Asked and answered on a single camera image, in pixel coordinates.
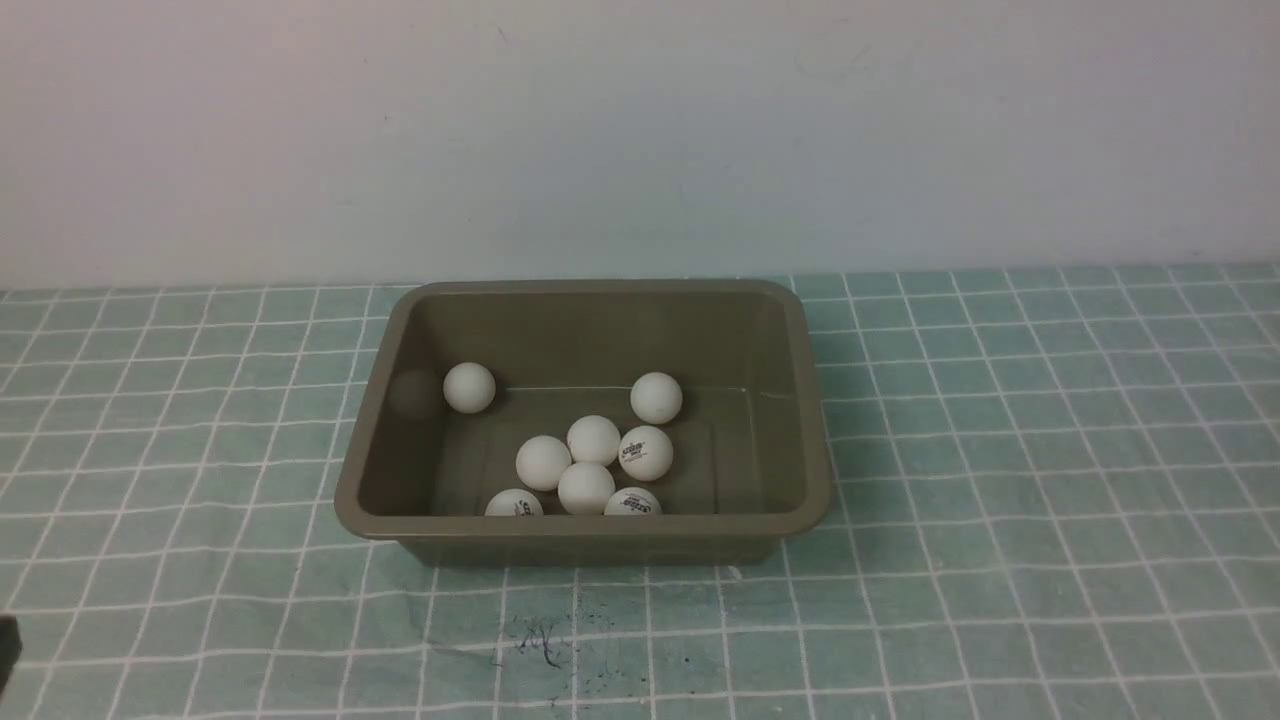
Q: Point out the black gripper tip at edge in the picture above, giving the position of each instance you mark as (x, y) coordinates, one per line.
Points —
(11, 647)

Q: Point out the olive green plastic bin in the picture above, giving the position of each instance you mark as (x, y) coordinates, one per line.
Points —
(751, 462)

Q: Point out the green white checkered tablecloth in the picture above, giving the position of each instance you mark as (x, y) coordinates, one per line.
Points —
(1056, 496)

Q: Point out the white ball with logo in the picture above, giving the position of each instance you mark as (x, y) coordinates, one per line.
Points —
(646, 453)

